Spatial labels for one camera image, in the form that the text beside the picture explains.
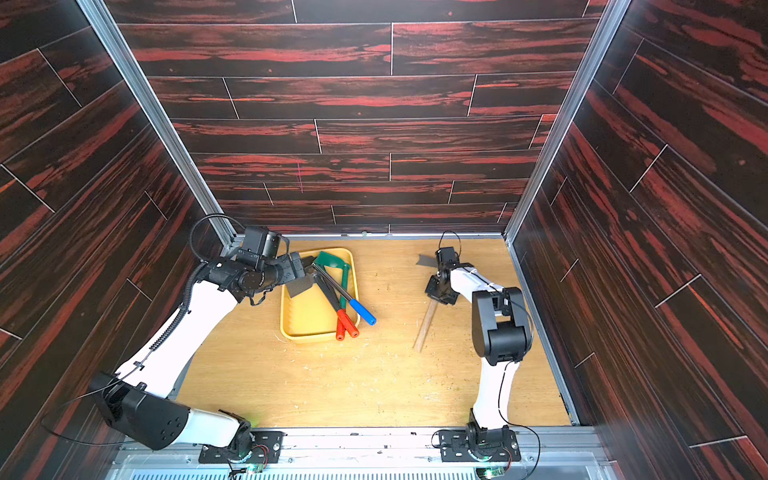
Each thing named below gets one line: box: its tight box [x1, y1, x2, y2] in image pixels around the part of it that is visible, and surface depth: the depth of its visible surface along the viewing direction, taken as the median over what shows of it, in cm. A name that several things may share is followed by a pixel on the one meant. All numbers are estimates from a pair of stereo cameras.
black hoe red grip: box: [314, 277, 360, 338], surface depth 86 cm
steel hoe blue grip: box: [311, 262, 377, 326], surface depth 93 cm
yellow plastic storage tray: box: [280, 248, 360, 339], surface depth 100 cm
